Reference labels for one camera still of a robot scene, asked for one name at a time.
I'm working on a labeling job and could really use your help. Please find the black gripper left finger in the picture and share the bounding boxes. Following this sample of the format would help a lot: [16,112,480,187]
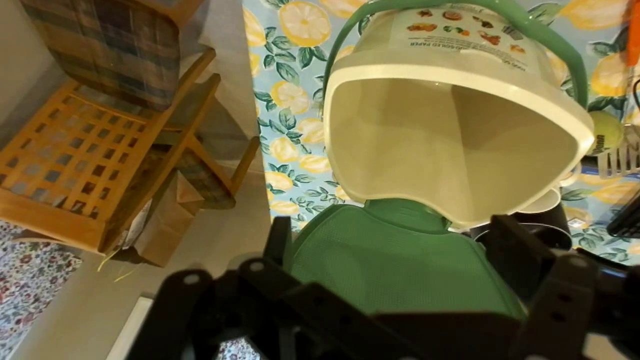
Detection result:
[126,216,415,360]

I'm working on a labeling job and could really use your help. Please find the cream bucket with green handle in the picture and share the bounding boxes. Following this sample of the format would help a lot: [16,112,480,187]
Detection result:
[320,0,598,233]

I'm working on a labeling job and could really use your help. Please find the brown paper bag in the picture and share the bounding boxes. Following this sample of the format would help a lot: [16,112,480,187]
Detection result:
[128,168,206,269]

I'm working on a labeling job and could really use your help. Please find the black cooking pot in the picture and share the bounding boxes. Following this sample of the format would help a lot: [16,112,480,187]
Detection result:
[606,192,640,238]

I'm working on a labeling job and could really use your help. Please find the white slotted utensil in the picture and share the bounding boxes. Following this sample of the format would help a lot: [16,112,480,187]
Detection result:
[596,143,640,179]

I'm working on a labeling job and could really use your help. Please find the lemon print tablecloth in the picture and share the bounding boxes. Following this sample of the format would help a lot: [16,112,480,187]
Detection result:
[239,0,640,269]

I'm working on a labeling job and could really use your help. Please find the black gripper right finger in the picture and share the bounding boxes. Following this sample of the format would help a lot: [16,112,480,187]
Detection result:
[485,212,640,360]

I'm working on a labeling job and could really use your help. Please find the orange small object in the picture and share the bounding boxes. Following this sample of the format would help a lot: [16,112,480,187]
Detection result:
[621,0,640,69]

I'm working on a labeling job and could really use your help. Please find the floral print curtain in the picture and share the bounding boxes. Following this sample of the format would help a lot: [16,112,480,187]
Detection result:
[0,223,86,360]

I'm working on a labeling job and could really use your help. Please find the green bucket lid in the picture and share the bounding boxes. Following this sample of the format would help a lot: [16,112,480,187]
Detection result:
[283,198,527,322]

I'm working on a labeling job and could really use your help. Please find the wooden lattice back chair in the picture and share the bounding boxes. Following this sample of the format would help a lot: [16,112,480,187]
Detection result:
[0,0,262,256]

